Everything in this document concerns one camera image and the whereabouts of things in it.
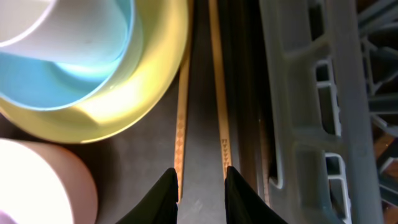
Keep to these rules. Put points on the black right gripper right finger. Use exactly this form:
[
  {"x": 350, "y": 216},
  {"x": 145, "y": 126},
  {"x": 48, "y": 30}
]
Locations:
[{"x": 243, "y": 205}]

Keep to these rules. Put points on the grey dishwasher rack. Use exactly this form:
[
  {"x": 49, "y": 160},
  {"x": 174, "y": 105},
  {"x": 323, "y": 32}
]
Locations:
[{"x": 320, "y": 109}]

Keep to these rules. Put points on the yellow plate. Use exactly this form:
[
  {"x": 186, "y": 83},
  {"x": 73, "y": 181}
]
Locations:
[{"x": 146, "y": 72}]

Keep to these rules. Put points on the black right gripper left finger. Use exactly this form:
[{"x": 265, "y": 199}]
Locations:
[{"x": 159, "y": 205}]

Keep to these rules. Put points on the white bowl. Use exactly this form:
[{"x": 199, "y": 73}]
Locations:
[{"x": 45, "y": 183}]

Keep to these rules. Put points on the white paper cup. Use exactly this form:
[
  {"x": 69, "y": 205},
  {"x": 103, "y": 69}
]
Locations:
[{"x": 81, "y": 32}]

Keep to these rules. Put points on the light blue small plate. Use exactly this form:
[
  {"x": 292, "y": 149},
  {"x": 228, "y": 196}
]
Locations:
[{"x": 44, "y": 85}]

